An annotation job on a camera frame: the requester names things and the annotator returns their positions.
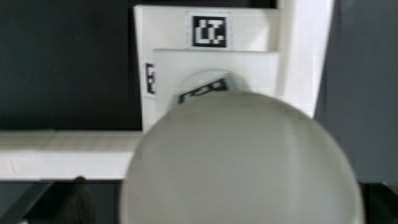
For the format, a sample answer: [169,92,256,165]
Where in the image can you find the white fence bar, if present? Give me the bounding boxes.
[277,0,334,117]
[0,130,142,181]

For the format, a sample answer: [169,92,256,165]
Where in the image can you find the white front fence bar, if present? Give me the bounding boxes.
[0,130,142,181]

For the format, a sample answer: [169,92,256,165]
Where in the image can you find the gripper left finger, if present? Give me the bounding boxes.
[0,177,121,224]

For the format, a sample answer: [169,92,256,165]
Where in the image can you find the white right fence bar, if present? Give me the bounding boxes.
[277,0,334,117]

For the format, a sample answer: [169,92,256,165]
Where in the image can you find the white lamp bulb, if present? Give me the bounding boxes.
[117,69,366,224]

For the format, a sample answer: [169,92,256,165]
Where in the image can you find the white lamp base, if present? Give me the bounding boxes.
[133,5,281,129]

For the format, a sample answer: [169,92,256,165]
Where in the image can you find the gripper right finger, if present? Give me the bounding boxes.
[360,183,398,224]

